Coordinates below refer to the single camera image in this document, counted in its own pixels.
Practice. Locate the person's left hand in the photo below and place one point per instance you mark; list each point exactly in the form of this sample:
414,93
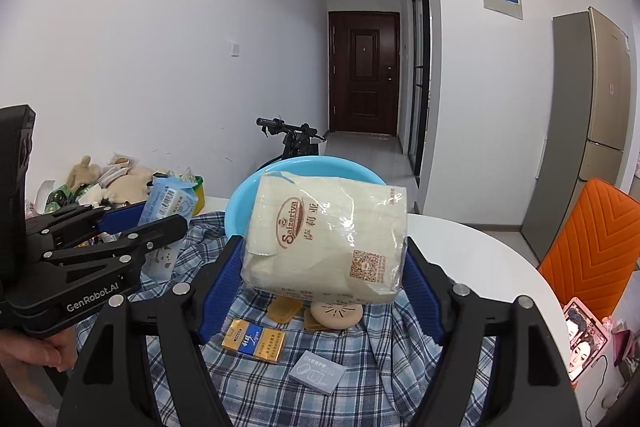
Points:
45,352

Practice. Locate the small grey card box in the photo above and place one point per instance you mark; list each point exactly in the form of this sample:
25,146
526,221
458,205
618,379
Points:
317,372

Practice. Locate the black bicycle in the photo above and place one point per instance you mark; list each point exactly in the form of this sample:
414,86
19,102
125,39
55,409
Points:
295,142

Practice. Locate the yellow container with green rim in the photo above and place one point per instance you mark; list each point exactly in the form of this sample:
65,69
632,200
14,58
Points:
198,194

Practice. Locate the blue plaid cloth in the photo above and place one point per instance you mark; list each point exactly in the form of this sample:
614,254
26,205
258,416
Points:
350,357

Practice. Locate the dark brown door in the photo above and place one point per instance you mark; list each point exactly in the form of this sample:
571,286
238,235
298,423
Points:
364,72

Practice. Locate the beige napkin pack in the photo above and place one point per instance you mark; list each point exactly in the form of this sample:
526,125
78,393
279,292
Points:
320,232

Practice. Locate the round beige box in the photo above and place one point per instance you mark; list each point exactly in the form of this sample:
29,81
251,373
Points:
337,314

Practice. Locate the pink tablet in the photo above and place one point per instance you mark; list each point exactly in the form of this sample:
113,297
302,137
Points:
585,339

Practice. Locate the black framed glass door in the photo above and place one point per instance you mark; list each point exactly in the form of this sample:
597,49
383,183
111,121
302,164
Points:
419,72

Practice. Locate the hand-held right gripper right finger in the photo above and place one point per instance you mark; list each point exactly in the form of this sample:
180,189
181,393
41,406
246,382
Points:
425,302

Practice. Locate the green printed packet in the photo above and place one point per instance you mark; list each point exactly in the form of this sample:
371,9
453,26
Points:
57,197

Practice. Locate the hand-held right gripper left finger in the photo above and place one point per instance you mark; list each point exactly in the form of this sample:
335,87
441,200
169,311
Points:
220,289

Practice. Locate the orange chair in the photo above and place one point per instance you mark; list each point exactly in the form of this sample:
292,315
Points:
590,247

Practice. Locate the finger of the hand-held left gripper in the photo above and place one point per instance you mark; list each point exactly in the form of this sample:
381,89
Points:
120,217
160,229

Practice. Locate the gold and blue cigarette box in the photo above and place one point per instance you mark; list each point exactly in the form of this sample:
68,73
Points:
252,341

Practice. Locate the clear bread packet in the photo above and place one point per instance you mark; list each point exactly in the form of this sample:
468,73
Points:
115,169

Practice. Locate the amber soap box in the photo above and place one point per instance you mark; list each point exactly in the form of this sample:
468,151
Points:
285,309
311,323

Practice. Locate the light blue plastic basin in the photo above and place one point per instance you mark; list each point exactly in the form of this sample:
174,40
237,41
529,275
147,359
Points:
240,212

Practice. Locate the pink object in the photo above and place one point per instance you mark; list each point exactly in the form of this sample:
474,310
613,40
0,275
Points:
619,337

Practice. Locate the gold and grey fridge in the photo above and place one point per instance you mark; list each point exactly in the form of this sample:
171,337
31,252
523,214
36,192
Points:
575,132

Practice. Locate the light blue wipes packet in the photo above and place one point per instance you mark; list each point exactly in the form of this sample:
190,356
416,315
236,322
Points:
167,199

